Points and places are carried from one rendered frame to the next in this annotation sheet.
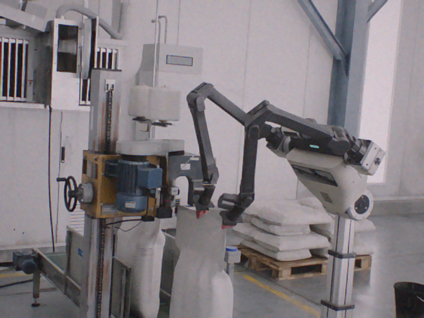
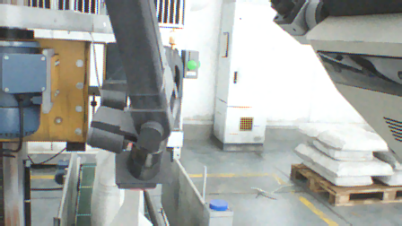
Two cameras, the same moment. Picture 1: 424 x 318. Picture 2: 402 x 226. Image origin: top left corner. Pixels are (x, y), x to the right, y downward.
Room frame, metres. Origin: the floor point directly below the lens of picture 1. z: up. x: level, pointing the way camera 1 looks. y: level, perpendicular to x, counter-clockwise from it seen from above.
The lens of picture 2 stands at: (2.24, -0.38, 1.36)
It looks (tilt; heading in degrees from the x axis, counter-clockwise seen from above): 10 degrees down; 17
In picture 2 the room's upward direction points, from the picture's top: 4 degrees clockwise
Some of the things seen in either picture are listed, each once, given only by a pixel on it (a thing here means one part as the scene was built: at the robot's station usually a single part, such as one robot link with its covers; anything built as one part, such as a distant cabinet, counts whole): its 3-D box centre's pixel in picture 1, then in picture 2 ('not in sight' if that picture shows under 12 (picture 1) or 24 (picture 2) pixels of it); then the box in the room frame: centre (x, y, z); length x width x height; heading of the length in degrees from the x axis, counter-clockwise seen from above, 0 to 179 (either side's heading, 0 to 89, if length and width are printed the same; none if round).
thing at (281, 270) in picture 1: (300, 257); (361, 180); (6.44, -0.94, 0.07); 1.20 x 0.82 x 0.14; 123
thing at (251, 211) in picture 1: (268, 207); (331, 130); (6.44, -0.58, 0.56); 0.66 x 0.43 x 0.15; 118
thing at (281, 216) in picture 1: (294, 215); (357, 140); (6.10, -0.81, 0.56); 0.66 x 0.42 x 0.15; 121
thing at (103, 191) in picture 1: (118, 182); (35, 86); (3.30, 0.49, 1.18); 0.34 x 0.25 x 0.31; 121
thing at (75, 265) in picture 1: (93, 277); (69, 209); (3.75, 0.67, 0.53); 1.05 x 0.02 x 0.41; 31
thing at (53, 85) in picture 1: (57, 64); not in sight; (5.51, 1.38, 1.82); 0.51 x 0.27 x 0.71; 31
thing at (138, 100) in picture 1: (142, 101); not in sight; (3.38, 0.40, 1.61); 0.15 x 0.14 x 0.17; 31
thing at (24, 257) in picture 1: (27, 261); (65, 170); (4.63, 1.32, 0.35); 0.30 x 0.15 x 0.15; 31
